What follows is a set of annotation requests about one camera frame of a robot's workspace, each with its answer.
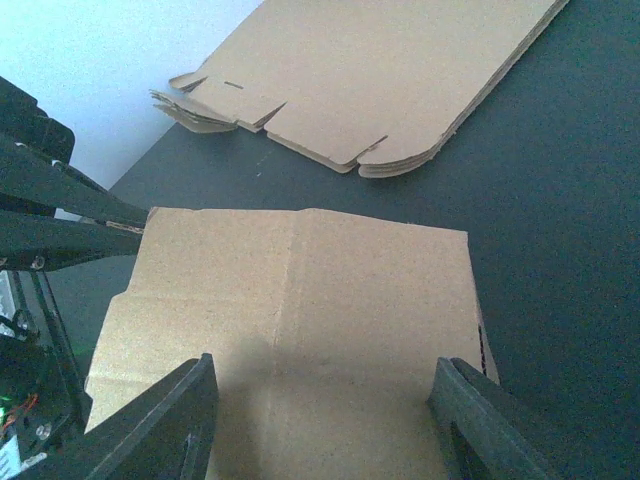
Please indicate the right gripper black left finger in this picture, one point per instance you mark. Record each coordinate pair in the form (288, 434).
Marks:
(166, 432)

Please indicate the brown cardboard box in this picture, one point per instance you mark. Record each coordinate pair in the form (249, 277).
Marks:
(325, 329)

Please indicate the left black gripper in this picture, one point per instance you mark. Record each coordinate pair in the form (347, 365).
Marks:
(41, 394)

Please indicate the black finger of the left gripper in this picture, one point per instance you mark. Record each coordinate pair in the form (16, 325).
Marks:
(27, 175)

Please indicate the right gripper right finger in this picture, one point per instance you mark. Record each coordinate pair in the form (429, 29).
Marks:
(484, 432)

